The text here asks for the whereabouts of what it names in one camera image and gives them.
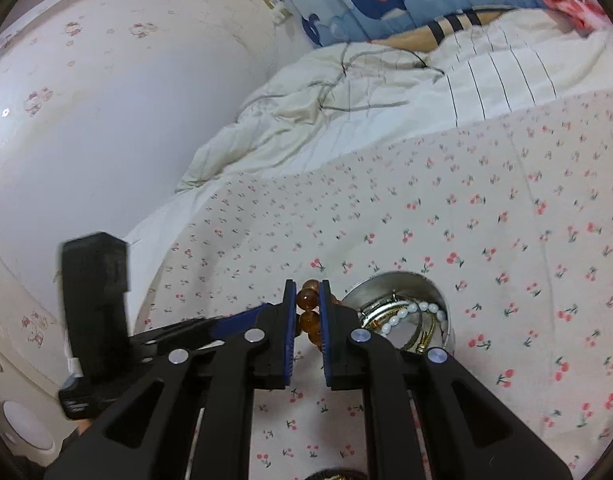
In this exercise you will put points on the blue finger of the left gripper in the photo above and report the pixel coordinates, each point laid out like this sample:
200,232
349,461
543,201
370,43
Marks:
192,334

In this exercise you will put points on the round silver metal tin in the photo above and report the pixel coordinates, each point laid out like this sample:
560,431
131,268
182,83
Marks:
406,308

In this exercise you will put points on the white striped duvet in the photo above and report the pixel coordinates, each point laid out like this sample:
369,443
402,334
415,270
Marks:
337,99

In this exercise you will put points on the cherry print bed sheet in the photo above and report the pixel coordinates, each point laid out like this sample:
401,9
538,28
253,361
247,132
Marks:
512,220

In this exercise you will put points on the white wall socket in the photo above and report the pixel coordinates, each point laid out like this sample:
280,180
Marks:
279,11

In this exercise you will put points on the pink crumpled cloth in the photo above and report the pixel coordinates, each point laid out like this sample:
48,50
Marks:
585,15

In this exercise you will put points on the striped beige pillow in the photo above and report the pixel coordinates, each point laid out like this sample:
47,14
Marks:
428,37

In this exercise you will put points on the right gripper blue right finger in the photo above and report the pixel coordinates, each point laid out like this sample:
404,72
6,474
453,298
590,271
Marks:
427,416

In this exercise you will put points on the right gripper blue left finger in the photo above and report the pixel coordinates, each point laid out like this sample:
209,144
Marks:
187,414

